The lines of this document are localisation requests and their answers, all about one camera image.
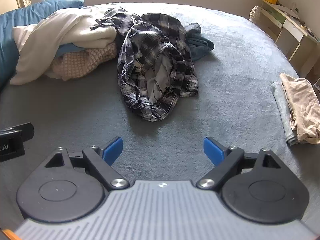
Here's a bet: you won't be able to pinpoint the dark blue clothes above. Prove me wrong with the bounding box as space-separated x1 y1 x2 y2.
186 22 215 61

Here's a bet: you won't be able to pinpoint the cream fleece blanket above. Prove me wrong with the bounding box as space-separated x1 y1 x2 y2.
59 17 118 49

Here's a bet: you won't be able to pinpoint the beige folded garment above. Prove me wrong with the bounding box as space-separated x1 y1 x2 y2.
279 72 320 145

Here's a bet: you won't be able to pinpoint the beige houndstooth sweater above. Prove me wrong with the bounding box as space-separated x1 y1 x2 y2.
46 42 118 81

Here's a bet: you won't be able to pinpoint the grey folded garment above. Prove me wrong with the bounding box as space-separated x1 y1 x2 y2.
271 81 299 146

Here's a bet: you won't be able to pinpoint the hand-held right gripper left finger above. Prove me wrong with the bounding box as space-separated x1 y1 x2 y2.
44 137 130 190

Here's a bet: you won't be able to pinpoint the white smooth cloth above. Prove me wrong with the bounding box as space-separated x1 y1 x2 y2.
10 9 94 85

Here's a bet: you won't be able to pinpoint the papers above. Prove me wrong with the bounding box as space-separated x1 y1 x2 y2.
274 1 300 18

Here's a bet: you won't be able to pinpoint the white round ornament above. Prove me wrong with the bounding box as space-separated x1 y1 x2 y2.
250 6 262 23

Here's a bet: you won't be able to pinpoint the white wooden desk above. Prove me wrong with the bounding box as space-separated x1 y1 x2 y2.
259 0 320 80

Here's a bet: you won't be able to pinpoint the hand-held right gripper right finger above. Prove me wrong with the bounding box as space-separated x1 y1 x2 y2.
196 137 282 190

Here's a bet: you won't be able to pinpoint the black white plaid shirt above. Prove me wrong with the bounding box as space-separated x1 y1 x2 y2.
90 7 199 122

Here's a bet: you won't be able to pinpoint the light blue cloth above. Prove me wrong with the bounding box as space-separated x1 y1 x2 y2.
54 44 80 58

